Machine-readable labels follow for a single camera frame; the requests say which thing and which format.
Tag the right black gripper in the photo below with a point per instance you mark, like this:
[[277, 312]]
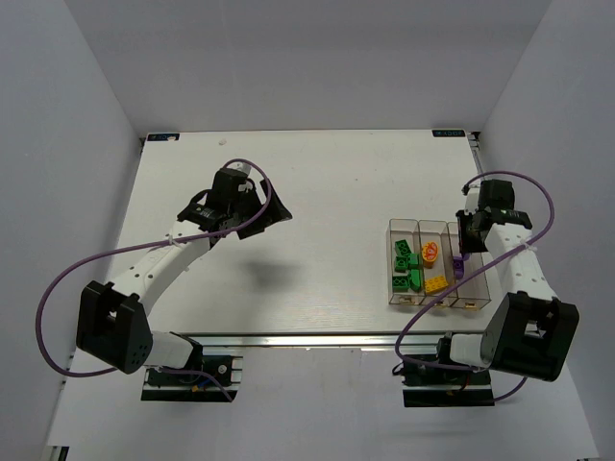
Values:
[[465, 238]]

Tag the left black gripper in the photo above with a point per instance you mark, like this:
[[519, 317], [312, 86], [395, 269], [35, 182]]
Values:
[[259, 214]]

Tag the purple lego brick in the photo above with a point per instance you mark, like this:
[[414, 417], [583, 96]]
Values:
[[459, 267]]

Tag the orange oval lego piece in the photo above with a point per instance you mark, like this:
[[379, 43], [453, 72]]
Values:
[[430, 253]]

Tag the yellow lego brick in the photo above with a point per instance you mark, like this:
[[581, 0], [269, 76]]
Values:
[[435, 284]]

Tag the green lego brick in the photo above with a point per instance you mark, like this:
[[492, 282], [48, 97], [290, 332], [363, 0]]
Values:
[[400, 283], [400, 264], [402, 248]]

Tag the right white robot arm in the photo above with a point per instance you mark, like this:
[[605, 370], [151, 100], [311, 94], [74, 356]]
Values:
[[532, 330]]

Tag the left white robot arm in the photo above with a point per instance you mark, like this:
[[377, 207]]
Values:
[[113, 318]]

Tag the middle clear container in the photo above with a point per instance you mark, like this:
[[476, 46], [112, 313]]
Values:
[[437, 231]]

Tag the left clear container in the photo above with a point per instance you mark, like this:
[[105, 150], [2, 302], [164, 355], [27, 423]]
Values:
[[409, 230]]

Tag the right blue table label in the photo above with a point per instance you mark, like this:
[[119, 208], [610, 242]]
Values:
[[444, 133]]

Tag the blue table label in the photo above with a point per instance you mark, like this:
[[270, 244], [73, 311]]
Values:
[[162, 137], [444, 133]]

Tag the left blue table label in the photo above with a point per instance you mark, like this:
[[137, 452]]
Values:
[[162, 137]]

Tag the aluminium table rail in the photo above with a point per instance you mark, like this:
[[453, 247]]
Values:
[[303, 340]]

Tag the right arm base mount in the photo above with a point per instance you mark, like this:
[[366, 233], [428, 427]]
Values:
[[425, 387]]

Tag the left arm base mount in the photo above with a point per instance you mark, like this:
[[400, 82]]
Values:
[[217, 379]]

